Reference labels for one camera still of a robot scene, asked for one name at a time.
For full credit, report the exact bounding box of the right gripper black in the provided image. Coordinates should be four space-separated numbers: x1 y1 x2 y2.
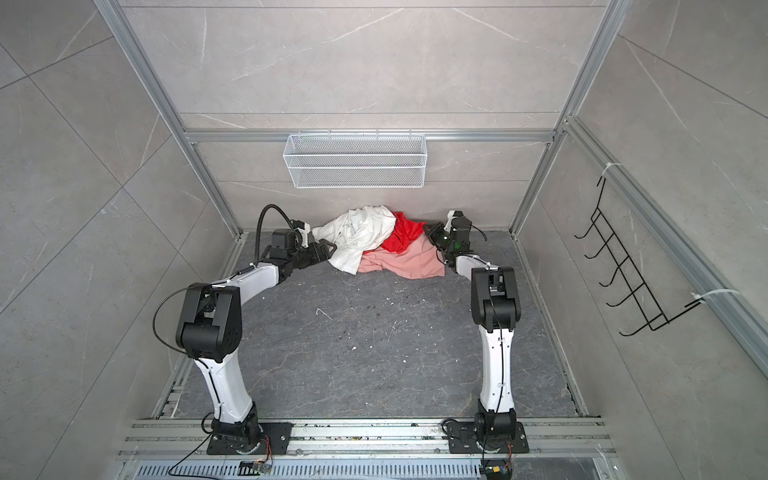
424 222 457 254

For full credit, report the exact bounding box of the red cloth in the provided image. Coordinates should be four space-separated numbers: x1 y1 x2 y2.
380 212 426 254

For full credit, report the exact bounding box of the white cloth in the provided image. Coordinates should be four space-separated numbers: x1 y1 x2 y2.
312 206 396 275

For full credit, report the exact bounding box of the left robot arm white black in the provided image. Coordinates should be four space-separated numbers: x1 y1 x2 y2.
175 229 336 454

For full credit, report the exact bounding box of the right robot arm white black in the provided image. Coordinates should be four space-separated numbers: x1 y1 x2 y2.
424 217 521 453

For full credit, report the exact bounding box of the pink cloth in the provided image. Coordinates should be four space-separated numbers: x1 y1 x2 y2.
357 234 445 280

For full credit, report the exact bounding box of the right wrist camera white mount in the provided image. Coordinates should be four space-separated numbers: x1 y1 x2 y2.
444 210 464 234

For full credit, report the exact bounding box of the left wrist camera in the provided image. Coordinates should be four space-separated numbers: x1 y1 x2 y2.
293 220 314 248

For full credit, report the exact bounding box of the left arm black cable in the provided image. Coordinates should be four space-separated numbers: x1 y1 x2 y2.
254 203 296 265

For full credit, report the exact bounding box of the white wire mesh basket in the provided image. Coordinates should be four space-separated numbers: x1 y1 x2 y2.
283 133 428 189

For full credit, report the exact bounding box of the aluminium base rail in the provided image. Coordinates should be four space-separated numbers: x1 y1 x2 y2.
116 418 619 462

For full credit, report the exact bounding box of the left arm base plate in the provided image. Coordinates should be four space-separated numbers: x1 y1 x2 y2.
206 420 293 455

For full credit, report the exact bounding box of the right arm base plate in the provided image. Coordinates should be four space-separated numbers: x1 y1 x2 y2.
440 418 530 454

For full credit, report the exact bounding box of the black wire hook rack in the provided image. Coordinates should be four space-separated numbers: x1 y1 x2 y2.
574 177 704 338

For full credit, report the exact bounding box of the aluminium frame profile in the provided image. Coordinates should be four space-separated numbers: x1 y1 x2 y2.
94 0 243 239

